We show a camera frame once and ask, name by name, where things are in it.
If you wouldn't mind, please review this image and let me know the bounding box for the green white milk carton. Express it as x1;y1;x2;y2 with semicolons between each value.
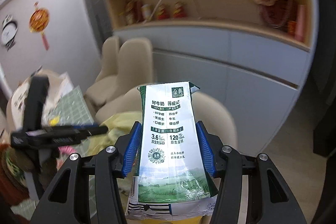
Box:
125;81;218;222

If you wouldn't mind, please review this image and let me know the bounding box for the yellow trash bag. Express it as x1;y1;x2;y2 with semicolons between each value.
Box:
86;111;142;156

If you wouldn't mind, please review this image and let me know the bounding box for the left hand brown glove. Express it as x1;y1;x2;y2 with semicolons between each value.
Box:
1;144;57;207

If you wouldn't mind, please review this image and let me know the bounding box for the green checkered tablecloth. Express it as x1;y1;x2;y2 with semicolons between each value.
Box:
10;85;132;224

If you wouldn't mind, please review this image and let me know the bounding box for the cream cartoon printed cloth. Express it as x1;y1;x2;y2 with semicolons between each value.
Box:
6;69;74;132

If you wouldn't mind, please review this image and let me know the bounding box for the beige chair near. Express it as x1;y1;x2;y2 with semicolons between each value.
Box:
96;88;238;149

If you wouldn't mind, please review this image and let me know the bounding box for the beige chair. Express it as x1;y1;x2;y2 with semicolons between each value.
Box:
96;88;238;149
84;38;154;110
95;36;120;82

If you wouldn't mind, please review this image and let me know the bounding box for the beige chair middle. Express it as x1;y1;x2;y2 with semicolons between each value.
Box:
84;38;154;110

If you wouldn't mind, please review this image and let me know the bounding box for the beige chair far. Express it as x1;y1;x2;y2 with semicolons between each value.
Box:
95;36;120;82

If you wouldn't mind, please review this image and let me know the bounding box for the red chinese knot ornament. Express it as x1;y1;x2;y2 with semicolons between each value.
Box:
29;2;50;51

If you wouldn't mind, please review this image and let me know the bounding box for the white cup on shelf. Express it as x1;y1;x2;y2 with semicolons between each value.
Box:
141;4;152;20

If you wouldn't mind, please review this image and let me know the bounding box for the small red figurine left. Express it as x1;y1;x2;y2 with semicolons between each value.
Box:
157;4;170;20

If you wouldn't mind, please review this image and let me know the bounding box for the small red figurine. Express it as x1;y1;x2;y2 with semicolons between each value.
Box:
157;4;170;20
173;2;187;18

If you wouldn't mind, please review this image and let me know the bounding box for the small red figurine right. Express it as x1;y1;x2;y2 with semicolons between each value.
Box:
173;2;187;18

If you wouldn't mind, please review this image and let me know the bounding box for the large red doll figurine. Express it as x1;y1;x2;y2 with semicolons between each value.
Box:
252;0;298;32

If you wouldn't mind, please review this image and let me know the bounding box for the grey wall cabinet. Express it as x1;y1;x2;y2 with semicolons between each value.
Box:
116;27;311;155

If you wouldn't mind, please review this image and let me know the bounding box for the panda wall clock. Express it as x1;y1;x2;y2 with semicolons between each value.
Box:
1;15;18;51

